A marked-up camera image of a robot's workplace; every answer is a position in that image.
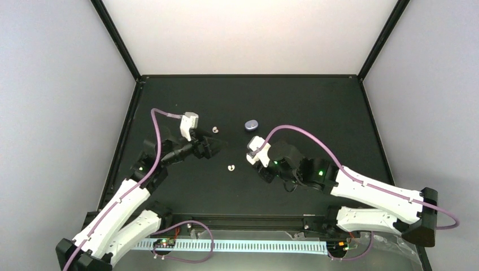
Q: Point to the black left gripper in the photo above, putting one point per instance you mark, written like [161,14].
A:
[206,152]

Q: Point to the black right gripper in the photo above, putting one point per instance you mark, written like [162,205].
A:
[266,176]

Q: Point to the lavender earbud charging case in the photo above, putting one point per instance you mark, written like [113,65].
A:
[251,125]

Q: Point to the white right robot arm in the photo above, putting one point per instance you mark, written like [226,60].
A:
[390,209]

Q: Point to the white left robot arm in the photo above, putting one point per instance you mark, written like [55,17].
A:
[112,233]

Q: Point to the small circuit board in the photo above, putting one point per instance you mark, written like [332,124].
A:
[164,243]

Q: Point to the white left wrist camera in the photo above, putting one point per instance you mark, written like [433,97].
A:
[189,121]

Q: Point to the black frame rail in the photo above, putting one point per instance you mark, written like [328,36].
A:
[318,224]

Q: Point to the light blue slotted cable duct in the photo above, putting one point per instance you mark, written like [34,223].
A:
[255,246]

